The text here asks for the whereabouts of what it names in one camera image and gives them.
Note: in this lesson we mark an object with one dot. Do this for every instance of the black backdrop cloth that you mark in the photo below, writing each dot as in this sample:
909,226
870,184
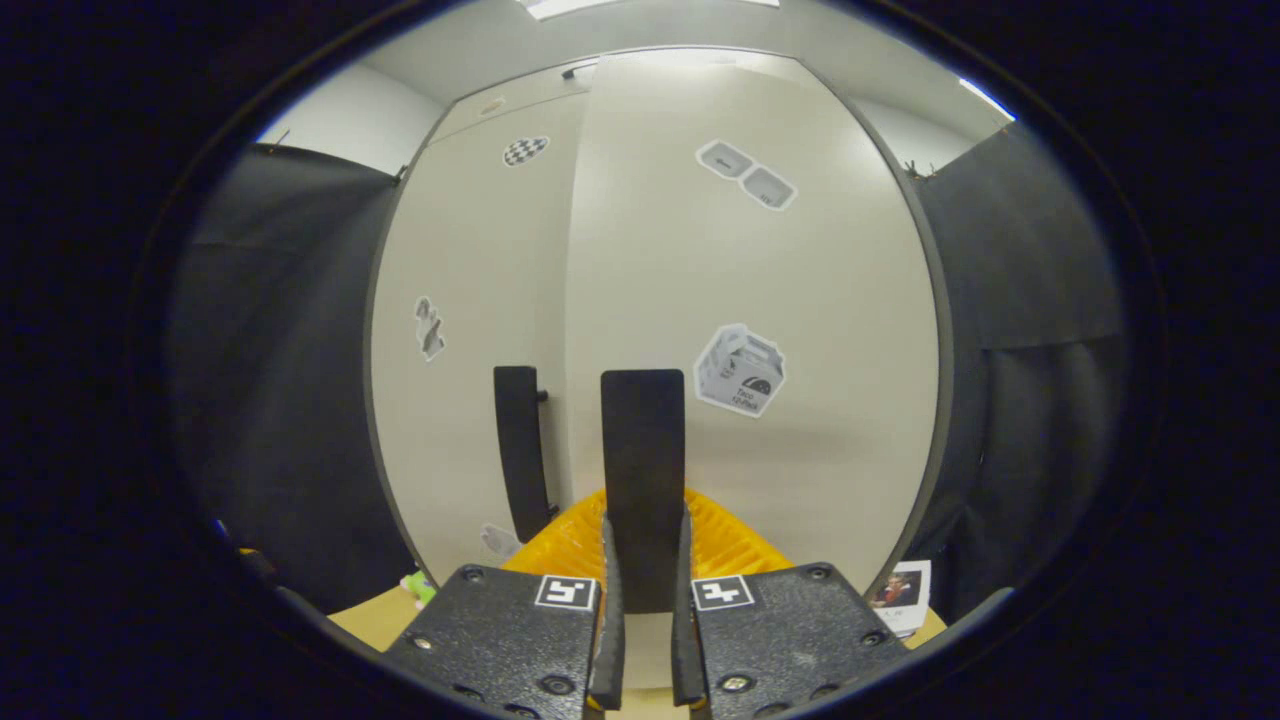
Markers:
1050,400
280,400

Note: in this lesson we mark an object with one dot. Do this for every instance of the white printed photo card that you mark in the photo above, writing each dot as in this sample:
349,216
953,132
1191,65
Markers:
905,590

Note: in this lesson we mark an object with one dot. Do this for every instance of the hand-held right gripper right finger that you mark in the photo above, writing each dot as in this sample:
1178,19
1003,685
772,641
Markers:
684,640

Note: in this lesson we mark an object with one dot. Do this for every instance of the beige double-door shoe cabinet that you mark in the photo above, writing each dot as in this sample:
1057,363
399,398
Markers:
943,340

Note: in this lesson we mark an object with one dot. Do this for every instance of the small green pink toy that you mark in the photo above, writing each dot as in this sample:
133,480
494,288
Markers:
422,588

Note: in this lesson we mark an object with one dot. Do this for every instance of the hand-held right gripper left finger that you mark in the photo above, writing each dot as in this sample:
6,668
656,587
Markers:
610,640

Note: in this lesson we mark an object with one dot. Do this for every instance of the beige cabinet door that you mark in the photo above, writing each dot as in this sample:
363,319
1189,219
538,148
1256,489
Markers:
830,450
460,450

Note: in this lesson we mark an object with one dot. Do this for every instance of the beige cabinet drawer front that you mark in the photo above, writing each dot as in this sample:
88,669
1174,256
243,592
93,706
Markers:
520,95

